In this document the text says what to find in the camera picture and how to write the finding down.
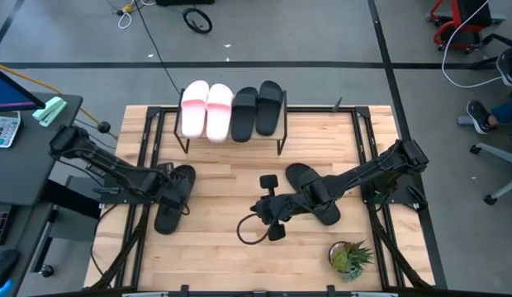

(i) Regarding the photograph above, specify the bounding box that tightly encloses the pink rubber slide sandal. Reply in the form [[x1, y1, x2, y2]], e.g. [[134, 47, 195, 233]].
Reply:
[[180, 79, 211, 139], [205, 82, 235, 144]]

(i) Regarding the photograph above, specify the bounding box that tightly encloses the black ring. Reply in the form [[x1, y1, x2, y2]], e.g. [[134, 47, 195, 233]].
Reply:
[[182, 7, 214, 35]]

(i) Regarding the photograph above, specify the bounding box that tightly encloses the black rubber slide sandal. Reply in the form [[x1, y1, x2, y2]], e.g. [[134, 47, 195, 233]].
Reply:
[[254, 80, 285, 137], [230, 86, 259, 144], [154, 163, 197, 235], [284, 163, 342, 227]]

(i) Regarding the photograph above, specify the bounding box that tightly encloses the long white cable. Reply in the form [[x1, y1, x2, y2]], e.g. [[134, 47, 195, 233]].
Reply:
[[440, 0, 505, 90]]

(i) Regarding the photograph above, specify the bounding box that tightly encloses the thin black floor cable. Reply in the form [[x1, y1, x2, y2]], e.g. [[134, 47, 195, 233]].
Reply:
[[133, 0, 182, 97]]

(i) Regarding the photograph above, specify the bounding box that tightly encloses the grey chair base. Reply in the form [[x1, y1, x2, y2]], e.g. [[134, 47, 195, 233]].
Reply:
[[457, 115, 512, 206]]

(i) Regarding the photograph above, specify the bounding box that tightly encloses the coiled white cable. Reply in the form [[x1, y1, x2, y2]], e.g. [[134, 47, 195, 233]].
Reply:
[[116, 0, 158, 30]]

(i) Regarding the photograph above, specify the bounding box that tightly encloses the person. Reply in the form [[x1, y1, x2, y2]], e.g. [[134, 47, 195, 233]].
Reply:
[[465, 47, 512, 137]]

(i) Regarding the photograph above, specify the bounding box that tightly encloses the mint green stapler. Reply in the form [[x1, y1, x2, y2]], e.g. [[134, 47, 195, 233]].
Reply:
[[31, 96, 69, 128]]

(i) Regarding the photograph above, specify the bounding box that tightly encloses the wooden shelf black metal frame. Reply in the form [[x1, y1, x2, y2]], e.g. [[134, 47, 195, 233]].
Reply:
[[173, 87, 289, 157]]

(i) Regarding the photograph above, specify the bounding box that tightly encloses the computer monitor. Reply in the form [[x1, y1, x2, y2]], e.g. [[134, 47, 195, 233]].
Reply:
[[0, 65, 46, 115]]

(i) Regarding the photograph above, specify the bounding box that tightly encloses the black office desk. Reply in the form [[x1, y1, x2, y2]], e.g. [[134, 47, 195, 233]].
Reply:
[[0, 93, 84, 297]]

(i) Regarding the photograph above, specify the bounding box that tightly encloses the yellow cable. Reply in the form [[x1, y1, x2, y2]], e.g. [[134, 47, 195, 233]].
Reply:
[[0, 61, 112, 133]]

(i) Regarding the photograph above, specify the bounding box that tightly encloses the red framed chair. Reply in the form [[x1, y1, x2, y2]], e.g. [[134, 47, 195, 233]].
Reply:
[[427, 0, 507, 54]]

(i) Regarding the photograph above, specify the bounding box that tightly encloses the black aluminium rig frame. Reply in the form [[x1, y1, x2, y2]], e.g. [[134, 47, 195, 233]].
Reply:
[[84, 105, 437, 297]]

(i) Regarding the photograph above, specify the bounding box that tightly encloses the grey desk calculator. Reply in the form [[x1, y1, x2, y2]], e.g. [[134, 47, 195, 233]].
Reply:
[[0, 110, 22, 149]]

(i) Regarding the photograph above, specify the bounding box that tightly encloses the potted succulent plant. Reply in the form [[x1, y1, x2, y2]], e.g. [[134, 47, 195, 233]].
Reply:
[[328, 239, 375, 284]]

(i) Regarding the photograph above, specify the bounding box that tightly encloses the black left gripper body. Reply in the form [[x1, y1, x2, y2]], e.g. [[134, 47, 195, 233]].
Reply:
[[156, 172, 192, 210]]

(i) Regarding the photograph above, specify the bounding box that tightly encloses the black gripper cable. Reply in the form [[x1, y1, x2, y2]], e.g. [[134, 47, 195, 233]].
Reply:
[[235, 212, 277, 246]]

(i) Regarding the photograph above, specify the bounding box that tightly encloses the black office chair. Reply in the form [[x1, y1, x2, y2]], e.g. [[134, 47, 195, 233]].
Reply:
[[470, 32, 512, 71]]

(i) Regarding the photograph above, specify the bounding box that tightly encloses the black box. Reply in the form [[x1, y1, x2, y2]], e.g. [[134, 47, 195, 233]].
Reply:
[[155, 0, 216, 7]]

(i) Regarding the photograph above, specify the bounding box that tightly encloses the black computer mouse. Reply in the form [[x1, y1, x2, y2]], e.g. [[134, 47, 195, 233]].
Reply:
[[0, 249, 21, 290]]

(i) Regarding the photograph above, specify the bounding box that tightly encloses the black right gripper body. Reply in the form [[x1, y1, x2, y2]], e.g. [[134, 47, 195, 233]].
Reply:
[[249, 193, 306, 226]]

